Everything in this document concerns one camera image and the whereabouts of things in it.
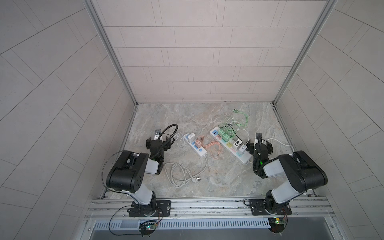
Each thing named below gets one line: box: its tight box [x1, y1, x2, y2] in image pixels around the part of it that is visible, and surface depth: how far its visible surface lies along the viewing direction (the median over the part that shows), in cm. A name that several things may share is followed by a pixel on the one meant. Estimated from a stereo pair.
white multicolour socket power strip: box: [209, 126, 252, 165], surface depth 91 cm
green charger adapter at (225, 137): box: [222, 133, 230, 142], surface depth 92 cm
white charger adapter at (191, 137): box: [187, 132, 196, 143], surface depth 91 cm
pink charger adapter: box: [195, 139, 202, 148], surface depth 89 cm
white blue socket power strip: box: [184, 134, 207, 157], surface depth 91 cm
